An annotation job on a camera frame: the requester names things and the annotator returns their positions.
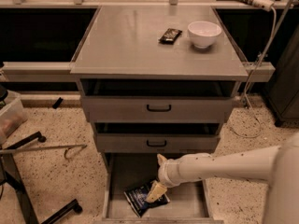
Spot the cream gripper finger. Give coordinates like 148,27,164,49
157,154,167,165
146,180,167,203

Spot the blue chip bag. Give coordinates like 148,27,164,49
124,180,170,217

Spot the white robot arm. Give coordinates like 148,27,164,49
147,133,299,224

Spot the bottom grey drawer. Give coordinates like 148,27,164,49
93,153,224,224

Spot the grey drawer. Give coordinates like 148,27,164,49
80,78,233,123
93,122,221,153
93,153,224,224

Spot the middle grey drawer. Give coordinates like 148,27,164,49
93,122,221,153

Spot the grey drawer cabinet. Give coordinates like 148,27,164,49
71,4,248,165

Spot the top grey drawer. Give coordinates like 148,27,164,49
80,78,233,123

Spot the metal rod with hook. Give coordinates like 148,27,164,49
0,145,87,156

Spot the small black floor block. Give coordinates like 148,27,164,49
52,97,64,109

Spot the black snack packet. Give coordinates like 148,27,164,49
159,28,182,44

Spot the white bowl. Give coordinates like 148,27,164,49
188,21,222,49

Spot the dark cabinet at right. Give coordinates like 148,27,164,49
263,25,299,127

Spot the black rolling stand base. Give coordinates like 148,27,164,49
0,131,84,224

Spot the clear plastic storage box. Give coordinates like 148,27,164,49
0,91,27,145

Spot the white cable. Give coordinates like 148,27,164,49
229,7,278,139

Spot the grey horizontal rail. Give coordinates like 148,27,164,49
1,62,76,82

